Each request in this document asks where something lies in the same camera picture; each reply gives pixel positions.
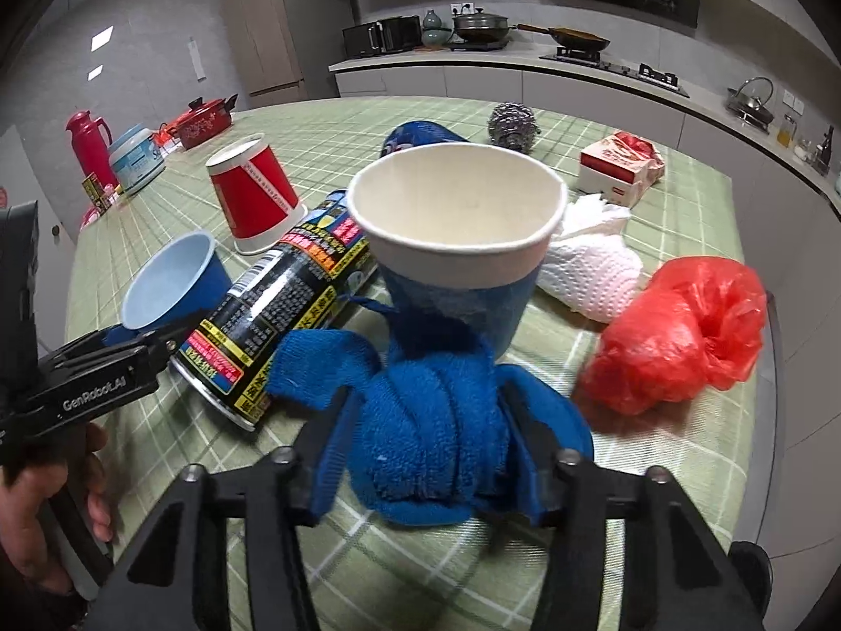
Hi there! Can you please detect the steel wool scrubber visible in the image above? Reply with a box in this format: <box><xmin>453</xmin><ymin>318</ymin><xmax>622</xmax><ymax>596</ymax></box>
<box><xmin>487</xmin><ymin>101</ymin><xmax>541</xmax><ymax>149</ymax></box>

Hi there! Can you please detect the red paper cup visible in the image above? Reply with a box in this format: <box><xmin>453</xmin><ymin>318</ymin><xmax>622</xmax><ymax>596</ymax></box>
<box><xmin>206</xmin><ymin>134</ymin><xmax>309</xmax><ymax>256</ymax></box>

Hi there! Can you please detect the frying pan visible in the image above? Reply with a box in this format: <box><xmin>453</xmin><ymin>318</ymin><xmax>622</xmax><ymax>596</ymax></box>
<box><xmin>516</xmin><ymin>23</ymin><xmax>612</xmax><ymax>54</ymax></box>

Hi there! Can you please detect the yellow and black small box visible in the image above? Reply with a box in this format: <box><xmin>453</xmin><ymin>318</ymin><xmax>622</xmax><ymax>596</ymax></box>
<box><xmin>80</xmin><ymin>174</ymin><xmax>119</xmax><ymax>215</ymax></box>

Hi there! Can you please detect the red black box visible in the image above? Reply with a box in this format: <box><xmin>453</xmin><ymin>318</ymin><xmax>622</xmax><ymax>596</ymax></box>
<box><xmin>172</xmin><ymin>93</ymin><xmax>239</xmax><ymax>150</ymax></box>

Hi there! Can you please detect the person's left hand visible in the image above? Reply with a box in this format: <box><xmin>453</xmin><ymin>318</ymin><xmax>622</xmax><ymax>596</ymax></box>
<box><xmin>0</xmin><ymin>422</ymin><xmax>109</xmax><ymax>596</ymax></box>

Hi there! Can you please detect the black spray can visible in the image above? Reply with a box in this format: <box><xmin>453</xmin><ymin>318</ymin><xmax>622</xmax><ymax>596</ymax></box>
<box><xmin>169</xmin><ymin>189</ymin><xmax>378</xmax><ymax>433</ymax></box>

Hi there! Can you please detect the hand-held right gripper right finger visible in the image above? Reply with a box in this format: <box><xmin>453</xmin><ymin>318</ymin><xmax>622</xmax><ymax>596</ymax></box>
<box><xmin>499</xmin><ymin>394</ymin><xmax>766</xmax><ymax>631</ymax></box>

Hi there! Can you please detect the white and blue paper cup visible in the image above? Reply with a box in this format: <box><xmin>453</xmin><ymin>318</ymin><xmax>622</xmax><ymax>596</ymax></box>
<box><xmin>346</xmin><ymin>143</ymin><xmax>568</xmax><ymax>359</ymax></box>

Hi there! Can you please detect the blue drink can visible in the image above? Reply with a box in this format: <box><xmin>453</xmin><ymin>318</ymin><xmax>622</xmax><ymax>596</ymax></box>
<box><xmin>381</xmin><ymin>119</ymin><xmax>470</xmax><ymax>159</ymax></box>

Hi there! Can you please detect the red thermos jug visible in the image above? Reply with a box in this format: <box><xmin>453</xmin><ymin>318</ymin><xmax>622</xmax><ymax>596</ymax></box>
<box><xmin>66</xmin><ymin>110</ymin><xmax>120</xmax><ymax>188</ymax></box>

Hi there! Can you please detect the beige refrigerator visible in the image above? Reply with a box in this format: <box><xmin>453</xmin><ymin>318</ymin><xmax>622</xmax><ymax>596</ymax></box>
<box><xmin>220</xmin><ymin>0</ymin><xmax>339</xmax><ymax>113</ymax></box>

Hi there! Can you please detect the white and blue electric pot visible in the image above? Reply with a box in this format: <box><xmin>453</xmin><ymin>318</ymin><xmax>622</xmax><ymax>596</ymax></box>
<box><xmin>107</xmin><ymin>124</ymin><xmax>167</xmax><ymax>197</ymax></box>

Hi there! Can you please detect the black toaster oven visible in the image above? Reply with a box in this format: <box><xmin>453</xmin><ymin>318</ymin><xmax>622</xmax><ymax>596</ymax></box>
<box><xmin>342</xmin><ymin>15</ymin><xmax>423</xmax><ymax>60</ymax></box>

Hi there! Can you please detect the green plaid tablecloth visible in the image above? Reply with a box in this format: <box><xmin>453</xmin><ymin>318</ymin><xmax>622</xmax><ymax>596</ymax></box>
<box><xmin>66</xmin><ymin>97</ymin><xmax>763</xmax><ymax>631</ymax></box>

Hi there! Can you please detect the black stool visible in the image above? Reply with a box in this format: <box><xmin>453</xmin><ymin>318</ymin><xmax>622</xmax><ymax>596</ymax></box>
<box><xmin>726</xmin><ymin>541</ymin><xmax>773</xmax><ymax>631</ymax></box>

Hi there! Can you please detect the blue plastic cup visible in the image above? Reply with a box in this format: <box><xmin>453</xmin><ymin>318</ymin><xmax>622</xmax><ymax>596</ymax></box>
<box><xmin>121</xmin><ymin>231</ymin><xmax>231</xmax><ymax>346</ymax></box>

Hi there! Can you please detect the gas stove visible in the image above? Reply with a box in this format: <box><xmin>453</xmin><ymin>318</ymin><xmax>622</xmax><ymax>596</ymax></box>
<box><xmin>540</xmin><ymin>46</ymin><xmax>691</xmax><ymax>98</ymax></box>

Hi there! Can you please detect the metal kettle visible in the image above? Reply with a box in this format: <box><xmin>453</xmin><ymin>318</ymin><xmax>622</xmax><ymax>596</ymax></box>
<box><xmin>726</xmin><ymin>77</ymin><xmax>777</xmax><ymax>127</ymax></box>

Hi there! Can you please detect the red plastic bag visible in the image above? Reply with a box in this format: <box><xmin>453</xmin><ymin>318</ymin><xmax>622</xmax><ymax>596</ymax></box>
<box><xmin>581</xmin><ymin>256</ymin><xmax>768</xmax><ymax>416</ymax></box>

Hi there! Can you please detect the blue towel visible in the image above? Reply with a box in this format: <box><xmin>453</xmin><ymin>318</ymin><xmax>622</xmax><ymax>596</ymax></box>
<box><xmin>266</xmin><ymin>299</ymin><xmax>596</xmax><ymax>527</ymax></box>

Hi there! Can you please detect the lidded wok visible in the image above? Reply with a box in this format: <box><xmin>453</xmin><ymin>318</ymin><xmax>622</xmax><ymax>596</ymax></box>
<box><xmin>452</xmin><ymin>8</ymin><xmax>512</xmax><ymax>47</ymax></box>

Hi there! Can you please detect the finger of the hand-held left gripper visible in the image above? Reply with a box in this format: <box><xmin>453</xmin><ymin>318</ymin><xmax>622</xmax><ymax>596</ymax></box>
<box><xmin>38</xmin><ymin>325</ymin><xmax>221</xmax><ymax>375</ymax></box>

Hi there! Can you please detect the red and white carton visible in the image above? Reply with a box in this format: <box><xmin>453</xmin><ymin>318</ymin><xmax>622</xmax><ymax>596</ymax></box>
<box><xmin>579</xmin><ymin>131</ymin><xmax>668</xmax><ymax>206</ymax></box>

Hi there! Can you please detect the white paper towel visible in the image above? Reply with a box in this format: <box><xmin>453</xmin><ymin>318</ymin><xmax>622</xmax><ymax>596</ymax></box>
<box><xmin>535</xmin><ymin>194</ymin><xmax>645</xmax><ymax>324</ymax></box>

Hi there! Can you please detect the teal ceramic vase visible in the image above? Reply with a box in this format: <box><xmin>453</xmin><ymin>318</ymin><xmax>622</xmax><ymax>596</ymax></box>
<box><xmin>420</xmin><ymin>8</ymin><xmax>454</xmax><ymax>50</ymax></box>

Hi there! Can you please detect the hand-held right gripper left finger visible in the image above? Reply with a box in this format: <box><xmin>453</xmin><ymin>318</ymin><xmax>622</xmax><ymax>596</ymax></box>
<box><xmin>85</xmin><ymin>384</ymin><xmax>369</xmax><ymax>631</ymax></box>

